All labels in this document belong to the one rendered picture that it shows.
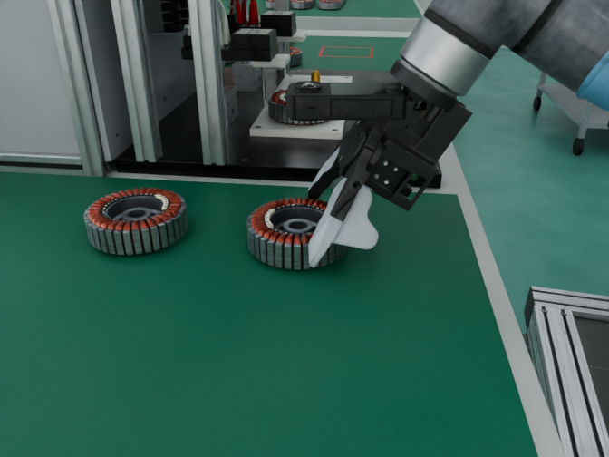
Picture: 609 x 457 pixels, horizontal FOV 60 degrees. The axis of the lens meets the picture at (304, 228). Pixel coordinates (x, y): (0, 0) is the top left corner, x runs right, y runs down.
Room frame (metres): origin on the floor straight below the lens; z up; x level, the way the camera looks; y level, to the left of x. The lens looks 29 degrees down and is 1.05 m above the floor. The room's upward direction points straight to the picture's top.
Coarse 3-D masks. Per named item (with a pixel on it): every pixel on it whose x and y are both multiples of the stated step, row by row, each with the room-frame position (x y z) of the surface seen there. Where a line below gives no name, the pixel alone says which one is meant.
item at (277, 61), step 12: (240, 36) 0.88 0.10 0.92; (252, 36) 0.88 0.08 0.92; (264, 36) 0.87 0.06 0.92; (228, 48) 0.88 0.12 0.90; (240, 48) 0.88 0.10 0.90; (252, 48) 0.88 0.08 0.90; (264, 48) 0.87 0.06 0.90; (276, 48) 0.93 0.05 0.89; (228, 60) 0.88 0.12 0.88; (240, 60) 0.87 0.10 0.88; (252, 60) 0.87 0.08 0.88; (264, 60) 0.87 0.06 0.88; (276, 60) 0.88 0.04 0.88; (288, 60) 0.91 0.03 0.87
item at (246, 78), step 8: (232, 64) 1.12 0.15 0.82; (240, 64) 1.12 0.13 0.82; (248, 64) 1.12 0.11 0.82; (232, 72) 1.12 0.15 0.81; (240, 72) 1.12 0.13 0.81; (248, 72) 1.12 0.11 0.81; (256, 72) 1.12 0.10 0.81; (240, 80) 1.12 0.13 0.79; (248, 80) 1.12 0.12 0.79; (256, 80) 1.12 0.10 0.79; (240, 88) 1.12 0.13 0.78; (248, 88) 1.12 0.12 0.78; (256, 88) 1.12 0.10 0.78
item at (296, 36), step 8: (264, 16) 1.12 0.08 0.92; (272, 16) 1.12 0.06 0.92; (280, 16) 1.11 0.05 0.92; (288, 16) 1.11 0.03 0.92; (232, 24) 1.15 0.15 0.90; (256, 24) 1.13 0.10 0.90; (264, 24) 1.12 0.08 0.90; (272, 24) 1.12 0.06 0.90; (280, 24) 1.11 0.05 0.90; (288, 24) 1.11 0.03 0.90; (232, 32) 1.12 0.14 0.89; (280, 32) 1.11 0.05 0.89; (288, 32) 1.11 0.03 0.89; (296, 32) 1.17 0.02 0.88; (304, 32) 1.17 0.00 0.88; (280, 40) 1.12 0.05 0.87; (288, 40) 1.12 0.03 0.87; (296, 40) 1.11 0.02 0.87
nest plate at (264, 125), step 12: (264, 108) 0.95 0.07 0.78; (264, 120) 0.88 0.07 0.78; (336, 120) 0.88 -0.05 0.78; (252, 132) 0.83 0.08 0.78; (264, 132) 0.83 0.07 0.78; (276, 132) 0.83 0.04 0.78; (288, 132) 0.83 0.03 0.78; (300, 132) 0.82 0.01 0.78; (312, 132) 0.82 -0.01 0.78; (324, 132) 0.82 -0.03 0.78; (336, 132) 0.82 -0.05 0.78
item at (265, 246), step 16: (272, 208) 0.54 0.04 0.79; (288, 208) 0.55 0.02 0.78; (304, 208) 0.55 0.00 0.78; (320, 208) 0.54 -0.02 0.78; (256, 224) 0.50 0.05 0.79; (272, 224) 0.50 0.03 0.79; (288, 224) 0.52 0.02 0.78; (304, 224) 0.52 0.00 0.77; (256, 240) 0.48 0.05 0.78; (272, 240) 0.47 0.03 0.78; (288, 240) 0.47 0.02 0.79; (304, 240) 0.47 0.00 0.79; (256, 256) 0.48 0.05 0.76; (272, 256) 0.47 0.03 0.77; (288, 256) 0.46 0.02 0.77; (304, 256) 0.46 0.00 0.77; (336, 256) 0.48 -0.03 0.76
